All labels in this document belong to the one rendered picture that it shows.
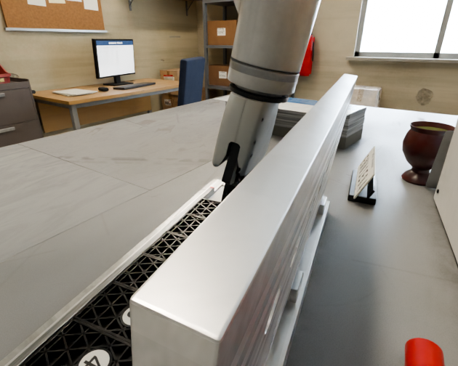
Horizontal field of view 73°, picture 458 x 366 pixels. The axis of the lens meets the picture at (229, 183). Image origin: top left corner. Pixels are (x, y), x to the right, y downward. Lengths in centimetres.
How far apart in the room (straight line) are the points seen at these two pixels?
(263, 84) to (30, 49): 309
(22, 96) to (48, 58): 74
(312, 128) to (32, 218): 49
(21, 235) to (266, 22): 43
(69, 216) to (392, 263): 47
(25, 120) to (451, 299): 271
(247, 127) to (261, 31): 10
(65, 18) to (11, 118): 118
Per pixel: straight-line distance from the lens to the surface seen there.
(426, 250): 50
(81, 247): 47
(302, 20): 37
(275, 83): 36
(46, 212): 59
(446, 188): 58
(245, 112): 37
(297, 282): 33
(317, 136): 16
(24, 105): 280
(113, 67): 344
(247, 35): 36
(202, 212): 44
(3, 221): 60
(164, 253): 37
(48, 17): 344
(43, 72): 341
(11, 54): 330
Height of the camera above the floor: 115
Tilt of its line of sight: 25 degrees down
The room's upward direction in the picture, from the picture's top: straight up
